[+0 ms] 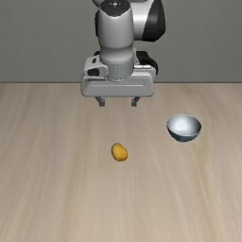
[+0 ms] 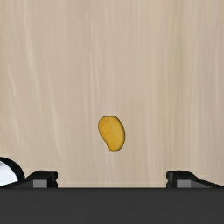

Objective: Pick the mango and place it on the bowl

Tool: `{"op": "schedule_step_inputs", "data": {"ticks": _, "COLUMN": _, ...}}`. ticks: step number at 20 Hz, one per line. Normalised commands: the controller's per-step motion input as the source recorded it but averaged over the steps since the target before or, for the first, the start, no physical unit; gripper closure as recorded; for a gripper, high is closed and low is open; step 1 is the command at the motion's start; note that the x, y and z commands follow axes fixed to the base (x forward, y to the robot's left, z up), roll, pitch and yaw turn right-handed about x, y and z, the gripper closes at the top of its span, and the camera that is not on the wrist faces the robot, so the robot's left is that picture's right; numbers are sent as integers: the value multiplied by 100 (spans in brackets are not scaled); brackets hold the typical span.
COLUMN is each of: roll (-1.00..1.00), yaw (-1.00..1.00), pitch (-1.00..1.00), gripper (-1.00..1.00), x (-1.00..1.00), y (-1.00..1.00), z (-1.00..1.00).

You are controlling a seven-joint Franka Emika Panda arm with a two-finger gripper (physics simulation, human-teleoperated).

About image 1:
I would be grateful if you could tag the yellow mango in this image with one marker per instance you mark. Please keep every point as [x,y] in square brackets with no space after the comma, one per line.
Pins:
[119,152]

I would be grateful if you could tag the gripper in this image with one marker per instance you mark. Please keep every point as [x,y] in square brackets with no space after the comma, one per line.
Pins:
[116,87]

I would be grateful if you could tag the grey bowl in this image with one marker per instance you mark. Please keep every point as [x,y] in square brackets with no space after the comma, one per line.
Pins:
[184,127]

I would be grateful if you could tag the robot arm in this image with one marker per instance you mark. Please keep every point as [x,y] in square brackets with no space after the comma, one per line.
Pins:
[115,34]

